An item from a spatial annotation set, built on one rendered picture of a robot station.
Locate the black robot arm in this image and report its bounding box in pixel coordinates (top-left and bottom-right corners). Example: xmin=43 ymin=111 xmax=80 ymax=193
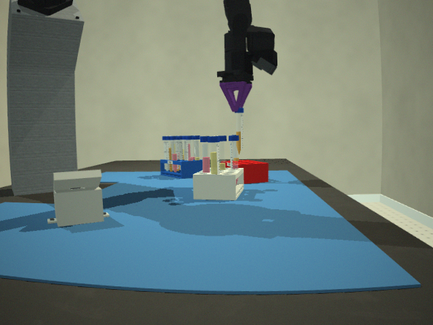
xmin=18 ymin=0 xmax=277 ymax=75

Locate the white tube rack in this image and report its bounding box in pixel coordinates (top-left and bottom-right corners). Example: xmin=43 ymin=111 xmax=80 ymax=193
xmin=193 ymin=168 xmax=244 ymax=200

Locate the blue bench mat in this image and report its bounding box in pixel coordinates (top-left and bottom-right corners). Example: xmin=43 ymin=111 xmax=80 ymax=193
xmin=0 ymin=171 xmax=421 ymax=295

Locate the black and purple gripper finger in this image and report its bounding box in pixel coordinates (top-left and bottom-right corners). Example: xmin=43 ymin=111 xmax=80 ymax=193
xmin=219 ymin=81 xmax=247 ymax=112
xmin=228 ymin=83 xmax=252 ymax=108

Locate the red tube rack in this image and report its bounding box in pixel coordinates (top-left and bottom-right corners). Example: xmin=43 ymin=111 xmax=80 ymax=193
xmin=225 ymin=160 xmax=269 ymax=184

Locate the blue test tube rack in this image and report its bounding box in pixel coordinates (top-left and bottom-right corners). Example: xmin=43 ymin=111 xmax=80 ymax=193
xmin=160 ymin=159 xmax=202 ymax=179

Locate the test tube with blue cap and pink liquid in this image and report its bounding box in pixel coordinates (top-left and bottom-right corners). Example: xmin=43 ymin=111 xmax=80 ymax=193
xmin=200 ymin=136 xmax=210 ymax=173

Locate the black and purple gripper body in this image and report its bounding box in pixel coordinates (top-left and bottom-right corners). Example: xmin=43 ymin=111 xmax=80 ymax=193
xmin=217 ymin=50 xmax=254 ymax=84

